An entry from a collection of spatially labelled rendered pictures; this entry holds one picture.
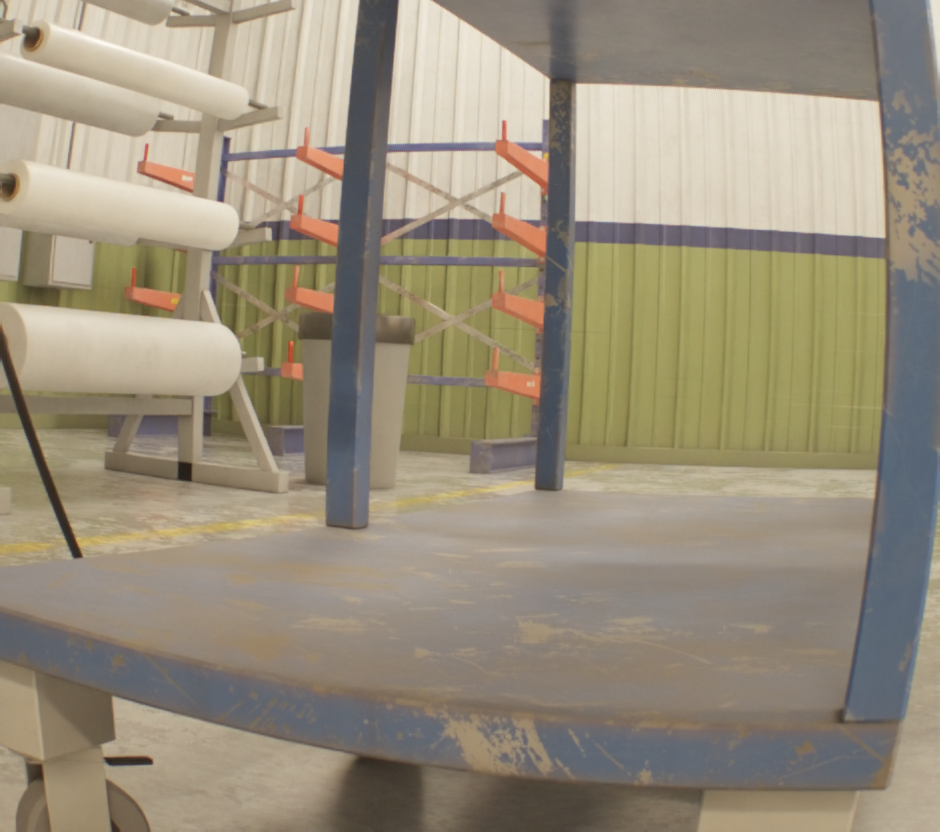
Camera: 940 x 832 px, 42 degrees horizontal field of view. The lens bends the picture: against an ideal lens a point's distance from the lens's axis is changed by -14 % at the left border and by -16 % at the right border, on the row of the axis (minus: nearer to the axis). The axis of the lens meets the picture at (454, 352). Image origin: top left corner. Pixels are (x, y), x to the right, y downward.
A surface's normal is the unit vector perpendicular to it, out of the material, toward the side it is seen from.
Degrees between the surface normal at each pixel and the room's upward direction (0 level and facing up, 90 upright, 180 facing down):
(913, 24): 90
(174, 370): 109
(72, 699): 90
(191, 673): 90
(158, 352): 83
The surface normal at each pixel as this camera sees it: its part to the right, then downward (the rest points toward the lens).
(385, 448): 0.72, 0.08
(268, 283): -0.36, -0.04
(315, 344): -0.69, 0.01
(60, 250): 0.93, 0.04
